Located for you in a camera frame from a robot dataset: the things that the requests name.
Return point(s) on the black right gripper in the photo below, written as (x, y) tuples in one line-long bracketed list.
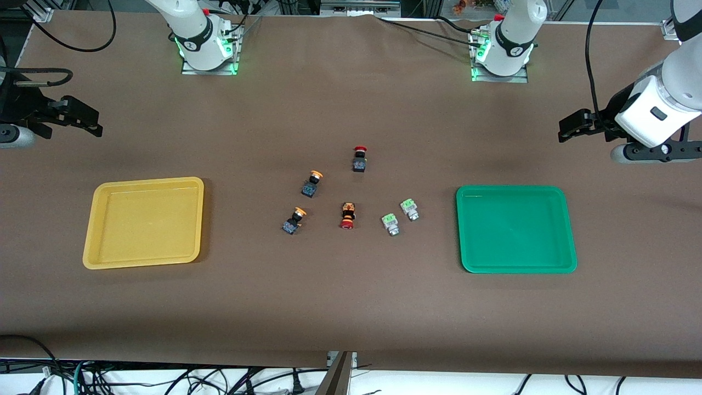
[(23, 106)]

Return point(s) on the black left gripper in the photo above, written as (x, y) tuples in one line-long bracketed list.
[(607, 114)]

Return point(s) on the green push button switch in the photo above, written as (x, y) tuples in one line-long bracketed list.
[(409, 208), (390, 223)]

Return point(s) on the yellow push button switch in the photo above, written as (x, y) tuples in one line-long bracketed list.
[(293, 221), (310, 185)]

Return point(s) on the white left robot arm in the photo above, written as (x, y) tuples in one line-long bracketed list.
[(677, 88)]

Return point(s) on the green plastic tray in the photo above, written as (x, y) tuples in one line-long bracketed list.
[(515, 229)]

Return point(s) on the yellow plastic tray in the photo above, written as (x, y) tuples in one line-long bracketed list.
[(143, 223)]

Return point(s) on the red button black body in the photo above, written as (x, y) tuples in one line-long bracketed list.
[(360, 159)]

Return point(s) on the red button orange body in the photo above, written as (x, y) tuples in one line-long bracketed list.
[(347, 215)]

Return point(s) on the brown paper table cover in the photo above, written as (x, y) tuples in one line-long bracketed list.
[(351, 307)]

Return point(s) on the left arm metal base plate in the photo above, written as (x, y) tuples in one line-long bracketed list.
[(482, 77)]

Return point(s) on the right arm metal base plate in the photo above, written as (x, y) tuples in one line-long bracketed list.
[(189, 67)]

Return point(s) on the dark table support post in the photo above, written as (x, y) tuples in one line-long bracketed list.
[(335, 377)]

